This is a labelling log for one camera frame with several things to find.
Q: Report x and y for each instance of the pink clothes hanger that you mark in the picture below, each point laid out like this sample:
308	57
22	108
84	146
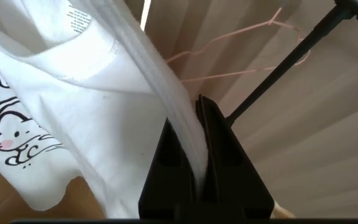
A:
228	34

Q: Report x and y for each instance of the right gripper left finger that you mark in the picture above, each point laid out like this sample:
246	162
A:
163	193

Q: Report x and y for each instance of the white printed t-shirt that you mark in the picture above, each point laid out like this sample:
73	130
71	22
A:
89	109

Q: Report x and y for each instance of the black clothes rack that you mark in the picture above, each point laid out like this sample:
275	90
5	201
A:
291	59

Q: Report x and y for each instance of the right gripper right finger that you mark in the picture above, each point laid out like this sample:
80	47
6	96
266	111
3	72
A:
238	193

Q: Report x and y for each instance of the white curtain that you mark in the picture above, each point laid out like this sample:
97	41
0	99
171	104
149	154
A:
306	140

